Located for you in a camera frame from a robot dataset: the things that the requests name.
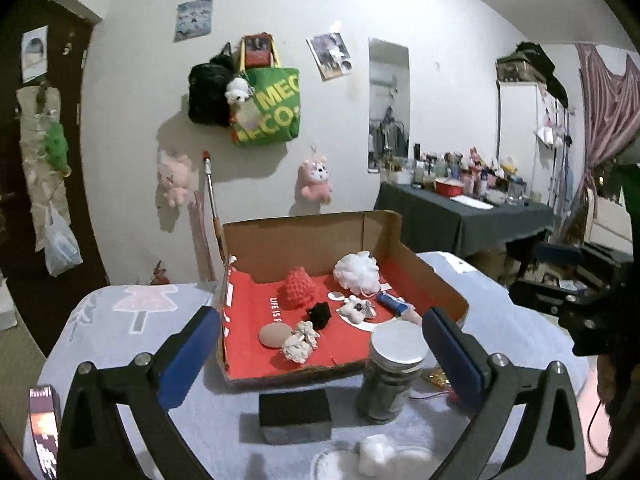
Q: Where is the row of bottles and toys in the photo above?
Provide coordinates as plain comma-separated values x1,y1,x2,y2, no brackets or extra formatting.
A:
382,146,531,206

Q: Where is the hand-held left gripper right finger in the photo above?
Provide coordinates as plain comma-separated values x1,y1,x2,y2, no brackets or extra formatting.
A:
422,307,586,480

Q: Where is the beige makeup sponge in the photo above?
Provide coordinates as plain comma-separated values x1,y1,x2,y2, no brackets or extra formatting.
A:
259,323,292,348

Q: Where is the dark bag on wardrobe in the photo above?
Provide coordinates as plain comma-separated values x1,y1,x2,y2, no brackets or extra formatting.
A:
496,41,568,106

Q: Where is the black foam block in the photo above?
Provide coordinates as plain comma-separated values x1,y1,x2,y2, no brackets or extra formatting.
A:
259,389,332,445

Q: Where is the hanging fabric organizer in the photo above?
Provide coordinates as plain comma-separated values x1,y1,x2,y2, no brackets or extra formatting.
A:
15,82,73,253

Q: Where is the red knitted ball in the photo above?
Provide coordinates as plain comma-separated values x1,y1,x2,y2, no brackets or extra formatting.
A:
284,267,318,307

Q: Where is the white wardrobe rack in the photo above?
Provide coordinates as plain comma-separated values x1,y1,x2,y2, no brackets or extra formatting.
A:
495,57,571,206

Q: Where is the white mesh bath pouf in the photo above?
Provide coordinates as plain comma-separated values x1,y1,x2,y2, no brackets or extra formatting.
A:
333,251,381,295

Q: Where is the pink curtain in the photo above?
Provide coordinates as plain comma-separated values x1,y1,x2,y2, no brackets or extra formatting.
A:
575,42,640,201

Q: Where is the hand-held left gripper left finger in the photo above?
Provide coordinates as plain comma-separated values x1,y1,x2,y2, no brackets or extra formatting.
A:
57,305,222,480

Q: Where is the blue tube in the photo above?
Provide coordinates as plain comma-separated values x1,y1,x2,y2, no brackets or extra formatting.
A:
376,292,408,315

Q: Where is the clear plastic bag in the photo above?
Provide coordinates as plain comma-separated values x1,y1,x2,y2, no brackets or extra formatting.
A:
44,200,83,277

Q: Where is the black bag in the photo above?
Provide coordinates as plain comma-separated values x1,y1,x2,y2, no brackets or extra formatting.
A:
187,42,238,126

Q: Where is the green tote bag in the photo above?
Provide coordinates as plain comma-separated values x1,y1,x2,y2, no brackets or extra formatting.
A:
230,67,302,148

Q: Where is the photo wall poster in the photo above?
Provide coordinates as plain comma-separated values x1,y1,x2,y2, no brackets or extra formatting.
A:
306,32,352,82

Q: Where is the blue wall poster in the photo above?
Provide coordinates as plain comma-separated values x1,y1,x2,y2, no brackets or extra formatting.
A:
174,0,214,42

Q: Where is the table with dark cloth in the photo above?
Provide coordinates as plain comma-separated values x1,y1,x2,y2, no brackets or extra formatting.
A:
374,181,556,261

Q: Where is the metal pole with red tip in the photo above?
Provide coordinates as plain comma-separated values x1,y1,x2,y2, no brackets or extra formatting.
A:
202,150,226,266

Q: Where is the black pompom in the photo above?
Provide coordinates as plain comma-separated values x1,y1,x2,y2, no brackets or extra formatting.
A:
306,302,333,331

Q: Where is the small white plush toy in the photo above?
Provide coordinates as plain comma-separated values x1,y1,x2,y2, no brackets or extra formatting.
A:
340,295,378,323

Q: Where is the crumpled white cloth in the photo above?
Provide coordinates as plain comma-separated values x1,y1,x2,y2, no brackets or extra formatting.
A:
281,321,321,363

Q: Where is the beige armchair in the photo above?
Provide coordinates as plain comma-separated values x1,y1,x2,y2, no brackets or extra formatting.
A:
582,195,636,251

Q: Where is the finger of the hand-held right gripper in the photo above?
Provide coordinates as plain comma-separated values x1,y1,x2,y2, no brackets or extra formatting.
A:
509,279,588,317

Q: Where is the wall mirror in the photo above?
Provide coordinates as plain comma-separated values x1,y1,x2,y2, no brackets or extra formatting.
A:
367,37,412,175

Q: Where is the cardboard box with red lining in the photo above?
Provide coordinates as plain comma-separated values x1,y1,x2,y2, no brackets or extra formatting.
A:
216,210,470,392

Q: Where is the red framed picture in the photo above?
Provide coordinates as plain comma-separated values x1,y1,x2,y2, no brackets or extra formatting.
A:
239,32,280,70

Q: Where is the pale pink plush toy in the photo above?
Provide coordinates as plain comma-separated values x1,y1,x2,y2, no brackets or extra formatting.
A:
156,149,196,208

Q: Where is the person's right forearm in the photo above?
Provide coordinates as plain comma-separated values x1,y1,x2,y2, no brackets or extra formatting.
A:
587,350,640,480

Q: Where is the photo on door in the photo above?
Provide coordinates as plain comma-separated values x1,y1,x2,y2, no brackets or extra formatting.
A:
21,25,49,83

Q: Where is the glass jar with metal lid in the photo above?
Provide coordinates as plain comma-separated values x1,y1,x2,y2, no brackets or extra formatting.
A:
356,321,429,423

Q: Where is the pink plush bear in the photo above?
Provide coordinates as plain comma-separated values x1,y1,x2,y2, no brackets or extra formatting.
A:
297,156,334,205

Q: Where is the white plush dog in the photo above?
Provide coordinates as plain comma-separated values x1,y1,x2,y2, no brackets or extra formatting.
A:
224,76,253,106

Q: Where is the green plush toy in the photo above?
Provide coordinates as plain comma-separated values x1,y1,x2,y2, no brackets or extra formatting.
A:
44,122,71,173

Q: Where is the phone at table edge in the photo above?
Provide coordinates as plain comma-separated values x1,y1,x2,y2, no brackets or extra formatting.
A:
28,385,62,480

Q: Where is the dark wooden door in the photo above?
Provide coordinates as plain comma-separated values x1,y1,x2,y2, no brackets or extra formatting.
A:
0,0,108,331

